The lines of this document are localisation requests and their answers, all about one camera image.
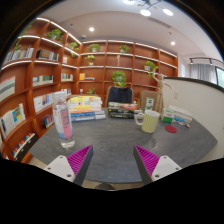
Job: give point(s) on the ceiling air vent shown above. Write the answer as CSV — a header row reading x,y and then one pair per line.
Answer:
x,y
159,22

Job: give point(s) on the stack of white books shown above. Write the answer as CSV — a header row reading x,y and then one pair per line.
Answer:
x,y
182,114

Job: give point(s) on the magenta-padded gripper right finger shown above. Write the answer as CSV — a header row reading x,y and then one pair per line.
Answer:
x,y
165,165

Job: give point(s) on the window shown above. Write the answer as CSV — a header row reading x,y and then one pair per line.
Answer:
x,y
220,77

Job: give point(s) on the stack of colourful books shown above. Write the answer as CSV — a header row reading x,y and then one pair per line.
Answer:
x,y
85,108

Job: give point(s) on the dark upholstered chair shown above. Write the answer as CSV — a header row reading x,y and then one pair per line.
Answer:
x,y
120,95

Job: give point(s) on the clear plastic water bottle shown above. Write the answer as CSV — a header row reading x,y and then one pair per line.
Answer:
x,y
63,123

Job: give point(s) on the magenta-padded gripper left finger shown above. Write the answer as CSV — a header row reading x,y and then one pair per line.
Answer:
x,y
58,165

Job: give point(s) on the tall green-white carton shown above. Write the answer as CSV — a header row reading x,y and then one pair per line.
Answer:
x,y
149,104

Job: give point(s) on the grey curtain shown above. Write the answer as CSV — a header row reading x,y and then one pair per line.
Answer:
x,y
201,73

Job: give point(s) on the recessed ceiling light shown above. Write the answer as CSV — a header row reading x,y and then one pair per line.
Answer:
x,y
91,29
172,43

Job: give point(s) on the tan chair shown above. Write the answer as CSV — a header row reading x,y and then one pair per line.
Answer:
x,y
144,95

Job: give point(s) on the yellow striped white mug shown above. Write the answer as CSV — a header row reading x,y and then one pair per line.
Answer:
x,y
150,121

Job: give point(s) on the branched ceiling lamp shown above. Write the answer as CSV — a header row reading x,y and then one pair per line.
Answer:
x,y
145,12

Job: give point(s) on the small green-white box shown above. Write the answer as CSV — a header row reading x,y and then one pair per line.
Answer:
x,y
167,116

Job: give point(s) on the orange wooden shelf unit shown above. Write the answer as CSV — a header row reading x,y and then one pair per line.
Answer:
x,y
40,90

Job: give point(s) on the flat round red coaster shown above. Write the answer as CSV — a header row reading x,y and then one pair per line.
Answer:
x,y
171,129

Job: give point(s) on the small colourful sticker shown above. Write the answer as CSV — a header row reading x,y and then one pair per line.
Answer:
x,y
187,125

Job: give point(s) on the wooden artist mannequin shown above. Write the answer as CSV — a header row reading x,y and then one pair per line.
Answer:
x,y
160,87

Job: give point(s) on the white wall switch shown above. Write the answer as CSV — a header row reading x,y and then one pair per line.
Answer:
x,y
176,94

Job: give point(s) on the black ceiling track rail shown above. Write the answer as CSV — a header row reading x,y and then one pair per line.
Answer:
x,y
203,59

